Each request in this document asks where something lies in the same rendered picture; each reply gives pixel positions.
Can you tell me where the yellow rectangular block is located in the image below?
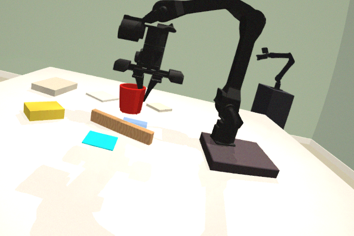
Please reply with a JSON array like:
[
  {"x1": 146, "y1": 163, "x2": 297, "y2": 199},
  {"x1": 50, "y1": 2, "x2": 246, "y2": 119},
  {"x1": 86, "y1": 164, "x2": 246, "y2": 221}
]
[{"x1": 23, "y1": 101, "x2": 65, "y2": 122}]

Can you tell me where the beige flat block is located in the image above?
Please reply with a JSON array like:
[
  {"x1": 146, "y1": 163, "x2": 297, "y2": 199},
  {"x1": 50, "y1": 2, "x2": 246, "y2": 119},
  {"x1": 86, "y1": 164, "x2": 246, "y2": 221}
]
[{"x1": 31, "y1": 77, "x2": 78, "y2": 97}]

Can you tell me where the cream flat rectangular block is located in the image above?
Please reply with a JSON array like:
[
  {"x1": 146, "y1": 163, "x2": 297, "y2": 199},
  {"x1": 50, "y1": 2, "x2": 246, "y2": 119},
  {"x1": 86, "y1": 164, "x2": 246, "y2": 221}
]
[{"x1": 146, "y1": 103, "x2": 172, "y2": 112}]

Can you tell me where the wooden plank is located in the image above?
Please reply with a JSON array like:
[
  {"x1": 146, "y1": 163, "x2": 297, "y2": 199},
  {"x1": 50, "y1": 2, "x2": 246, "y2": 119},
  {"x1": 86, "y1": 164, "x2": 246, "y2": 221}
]
[{"x1": 91, "y1": 109, "x2": 154, "y2": 145}]

